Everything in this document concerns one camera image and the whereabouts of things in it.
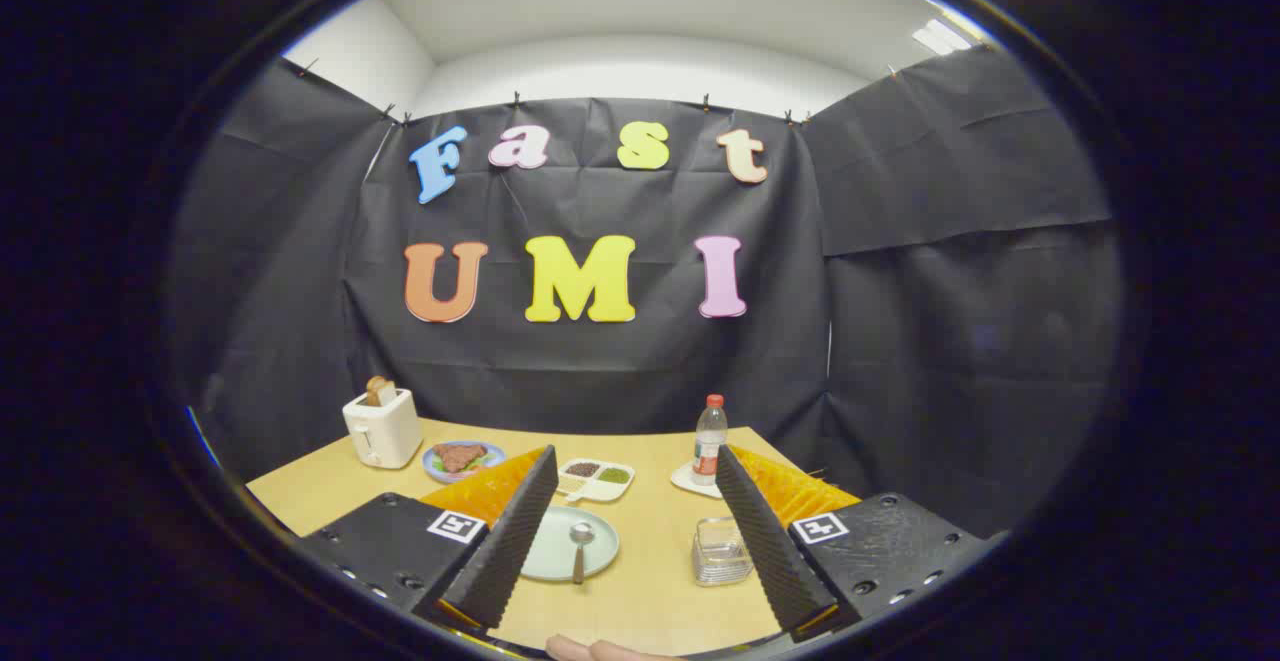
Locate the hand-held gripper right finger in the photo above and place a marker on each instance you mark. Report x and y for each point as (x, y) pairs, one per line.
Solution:
(770, 551)

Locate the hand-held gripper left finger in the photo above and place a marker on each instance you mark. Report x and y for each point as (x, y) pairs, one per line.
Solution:
(510, 551)

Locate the pale green round plate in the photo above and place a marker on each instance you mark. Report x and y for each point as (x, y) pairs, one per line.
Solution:
(560, 541)

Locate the small blue plate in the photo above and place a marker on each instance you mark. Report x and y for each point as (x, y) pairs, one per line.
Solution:
(497, 455)

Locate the brown steak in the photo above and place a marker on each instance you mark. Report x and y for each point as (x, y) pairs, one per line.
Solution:
(458, 457)

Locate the dark red beans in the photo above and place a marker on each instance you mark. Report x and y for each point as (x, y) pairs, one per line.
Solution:
(583, 469)

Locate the white square coaster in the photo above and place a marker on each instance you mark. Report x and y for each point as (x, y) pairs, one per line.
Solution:
(685, 481)

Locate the white divided dish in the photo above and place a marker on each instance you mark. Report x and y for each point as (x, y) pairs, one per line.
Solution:
(605, 491)

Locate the clear water bottle red cap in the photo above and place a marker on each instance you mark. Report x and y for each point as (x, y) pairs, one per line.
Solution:
(710, 441)

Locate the green mung beans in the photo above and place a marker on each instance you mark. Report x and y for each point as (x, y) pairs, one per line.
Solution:
(614, 476)

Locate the cream toaster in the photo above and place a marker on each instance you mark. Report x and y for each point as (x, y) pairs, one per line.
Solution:
(385, 431)

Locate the toasted bread slice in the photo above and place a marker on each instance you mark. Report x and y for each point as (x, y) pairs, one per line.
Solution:
(378, 391)

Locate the black backdrop cloth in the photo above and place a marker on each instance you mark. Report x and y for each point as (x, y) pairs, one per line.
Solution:
(600, 361)

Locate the small ceiling light panel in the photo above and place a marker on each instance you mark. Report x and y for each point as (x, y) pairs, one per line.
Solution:
(940, 37)

